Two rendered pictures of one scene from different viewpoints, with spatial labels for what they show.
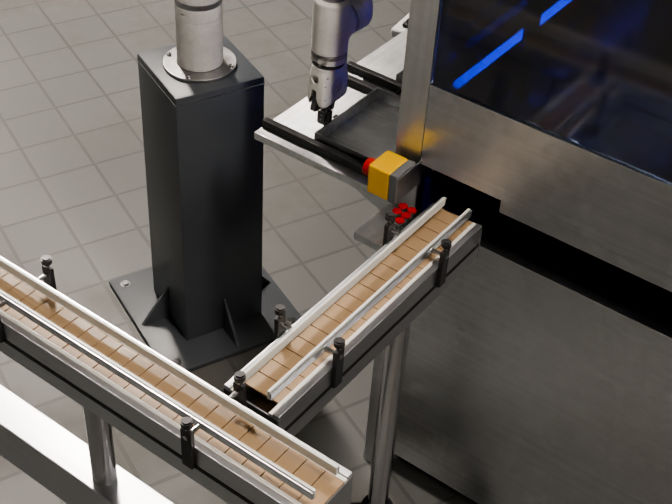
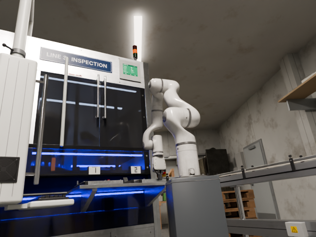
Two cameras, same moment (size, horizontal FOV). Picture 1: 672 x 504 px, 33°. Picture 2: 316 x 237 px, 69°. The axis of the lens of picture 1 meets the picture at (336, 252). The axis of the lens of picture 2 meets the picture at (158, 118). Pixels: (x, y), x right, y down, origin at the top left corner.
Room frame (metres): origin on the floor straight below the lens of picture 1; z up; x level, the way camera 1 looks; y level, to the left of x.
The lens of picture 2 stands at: (3.82, 0.84, 0.75)
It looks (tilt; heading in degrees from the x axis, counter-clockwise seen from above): 20 degrees up; 206
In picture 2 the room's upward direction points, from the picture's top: 5 degrees counter-clockwise
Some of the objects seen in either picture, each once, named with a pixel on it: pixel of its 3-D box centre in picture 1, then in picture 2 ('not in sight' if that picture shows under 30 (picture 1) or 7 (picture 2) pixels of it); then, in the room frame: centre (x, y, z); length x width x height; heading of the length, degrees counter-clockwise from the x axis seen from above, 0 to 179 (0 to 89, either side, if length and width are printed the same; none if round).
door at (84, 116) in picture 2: not in sight; (70, 109); (2.61, -0.53, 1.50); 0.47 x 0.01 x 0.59; 146
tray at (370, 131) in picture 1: (405, 141); (140, 184); (2.22, -0.15, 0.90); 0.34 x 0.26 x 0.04; 56
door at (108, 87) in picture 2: not in sight; (123, 114); (2.23, -0.28, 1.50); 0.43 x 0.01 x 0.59; 146
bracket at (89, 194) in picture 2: not in sight; (88, 201); (2.61, -0.31, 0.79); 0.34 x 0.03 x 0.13; 56
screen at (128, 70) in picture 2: not in sight; (130, 70); (2.18, -0.22, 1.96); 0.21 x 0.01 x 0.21; 146
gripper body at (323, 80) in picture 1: (327, 77); (158, 162); (2.27, 0.05, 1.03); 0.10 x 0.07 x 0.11; 146
